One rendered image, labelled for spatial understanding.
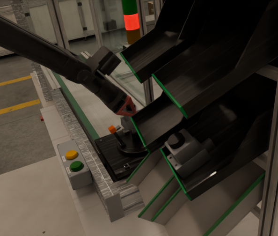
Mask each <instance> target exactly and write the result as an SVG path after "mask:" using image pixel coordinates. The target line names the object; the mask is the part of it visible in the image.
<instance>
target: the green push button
mask: <svg viewBox="0 0 278 236"><path fill-rule="evenodd" d="M82 166H83V165H82V162H81V161H74V162H73V163H71V165H70V168H71V170H73V171H77V170H80V169H81V168H82Z"/></svg>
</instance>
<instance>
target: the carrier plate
mask: <svg viewBox="0 0 278 236"><path fill-rule="evenodd" d="M124 130H125V129H123V130H121V131H118V132H117V133H118V135H119V136H121V135H122V134H123V131H124ZM116 142H117V138H116V137H115V135H114V134H109V135H106V136H103V137H101V138H98V139H96V140H95V144H96V146H97V148H98V149H99V151H100V153H101V154H102V156H103V157H104V159H105V161H106V163H107V164H108V166H109V168H110V169H111V171H112V173H113V174H114V176H115V178H116V179H117V181H119V180H122V179H124V178H127V177H129V176H130V175H131V174H132V173H133V172H134V170H135V169H136V168H137V166H138V165H139V164H140V163H141V162H142V160H143V159H144V158H145V156H142V157H136V158H131V157H126V156H123V155H121V154H120V153H119V152H118V150H117V144H116ZM125 164H129V166H130V168H129V169H127V170H125V169H124V166H123V165H125Z"/></svg>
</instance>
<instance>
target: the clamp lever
mask: <svg viewBox="0 0 278 236"><path fill-rule="evenodd" d="M120 128H121V127H120V126H119V125H118V126H117V127H114V126H113V125H112V126H110V127H109V128H108V130H109V131H110V132H111V134H114V135H115V137H116V138H117V140H118V141H119V142H120V144H123V143H124V142H123V140H122V139H121V138H120V136H119V135H118V133H117V131H118V130H119V129H120Z"/></svg>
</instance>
